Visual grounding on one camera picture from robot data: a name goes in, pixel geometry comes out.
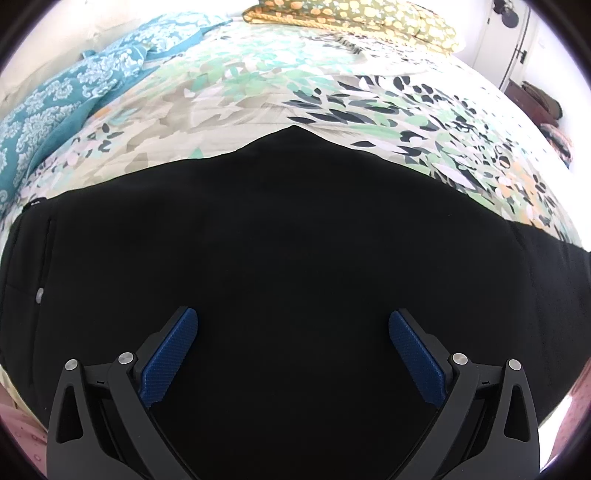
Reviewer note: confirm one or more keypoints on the teal patterned pillow near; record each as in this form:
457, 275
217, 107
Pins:
57, 109

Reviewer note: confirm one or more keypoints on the orange floral folded quilt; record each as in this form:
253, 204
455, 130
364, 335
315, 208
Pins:
393, 21

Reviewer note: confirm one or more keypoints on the white room door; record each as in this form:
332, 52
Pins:
501, 52

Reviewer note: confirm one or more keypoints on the teal patterned pillow far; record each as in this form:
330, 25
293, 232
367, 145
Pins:
163, 36

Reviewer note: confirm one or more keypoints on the black pants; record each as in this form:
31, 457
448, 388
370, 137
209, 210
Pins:
294, 252

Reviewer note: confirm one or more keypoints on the teal patterned pillow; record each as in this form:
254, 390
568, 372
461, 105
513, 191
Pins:
57, 109
163, 36

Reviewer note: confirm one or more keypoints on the brown bag on cabinet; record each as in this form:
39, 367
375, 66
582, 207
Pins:
551, 105

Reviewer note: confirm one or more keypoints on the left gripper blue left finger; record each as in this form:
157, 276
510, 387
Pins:
100, 424

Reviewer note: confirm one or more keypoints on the floral bed sheet mattress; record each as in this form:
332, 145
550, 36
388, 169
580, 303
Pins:
427, 111

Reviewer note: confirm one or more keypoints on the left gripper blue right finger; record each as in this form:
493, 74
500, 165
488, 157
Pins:
485, 425

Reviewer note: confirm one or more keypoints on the dark brown wooden cabinet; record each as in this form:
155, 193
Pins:
529, 105

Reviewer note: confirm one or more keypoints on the black hat on door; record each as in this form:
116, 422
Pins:
505, 9

